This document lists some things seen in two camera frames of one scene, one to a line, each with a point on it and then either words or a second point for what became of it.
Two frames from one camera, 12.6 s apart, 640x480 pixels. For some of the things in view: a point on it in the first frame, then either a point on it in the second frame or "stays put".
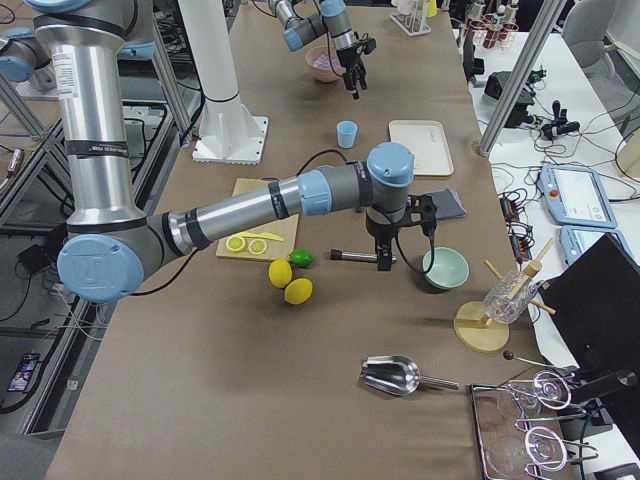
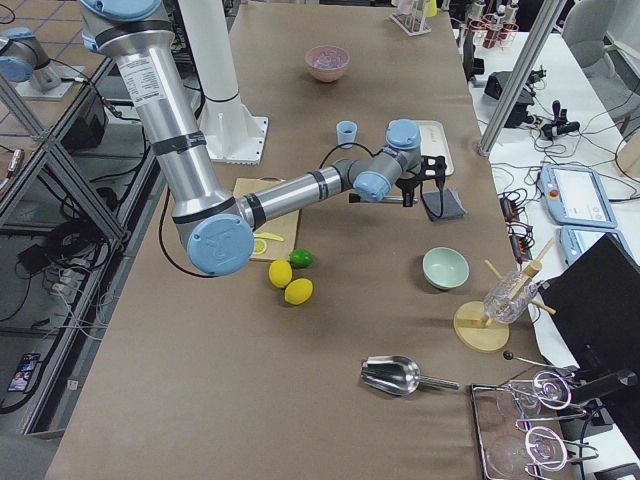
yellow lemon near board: x=280 y=273 stays put
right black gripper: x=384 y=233 to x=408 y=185
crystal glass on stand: x=509 y=298 stays put
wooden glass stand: x=470 y=323 stays put
